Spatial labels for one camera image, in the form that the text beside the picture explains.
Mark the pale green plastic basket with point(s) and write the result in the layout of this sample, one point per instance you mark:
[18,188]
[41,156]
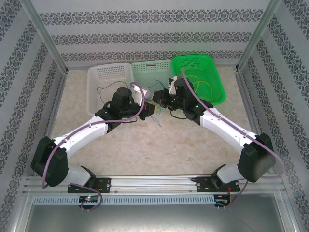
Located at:
[144,77]

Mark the aluminium frame post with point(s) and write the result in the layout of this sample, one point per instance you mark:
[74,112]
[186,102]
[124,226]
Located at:
[46,36]
[259,36]

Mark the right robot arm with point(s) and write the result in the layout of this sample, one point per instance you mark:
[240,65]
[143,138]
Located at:
[224,125]

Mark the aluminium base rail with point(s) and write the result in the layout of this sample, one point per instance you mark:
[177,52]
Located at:
[154,184]

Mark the circuit board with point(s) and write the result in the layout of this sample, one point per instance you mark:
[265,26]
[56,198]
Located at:
[222,200]
[89,198]

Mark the right circuit board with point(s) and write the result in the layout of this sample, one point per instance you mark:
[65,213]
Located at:
[222,200]

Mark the bright green plastic basket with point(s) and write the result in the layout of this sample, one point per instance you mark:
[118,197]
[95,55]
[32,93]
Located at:
[212,72]

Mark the aluminium side rail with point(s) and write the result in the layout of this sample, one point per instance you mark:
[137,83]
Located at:
[54,108]
[246,96]

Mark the left circuit board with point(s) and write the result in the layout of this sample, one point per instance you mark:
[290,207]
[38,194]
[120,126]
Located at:
[89,198]

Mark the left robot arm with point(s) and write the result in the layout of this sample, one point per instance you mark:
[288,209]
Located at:
[82,131]

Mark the white plastic basket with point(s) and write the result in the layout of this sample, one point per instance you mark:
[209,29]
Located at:
[108,72]

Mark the grey metal base panel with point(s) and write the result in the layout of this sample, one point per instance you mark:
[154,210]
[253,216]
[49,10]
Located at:
[154,220]

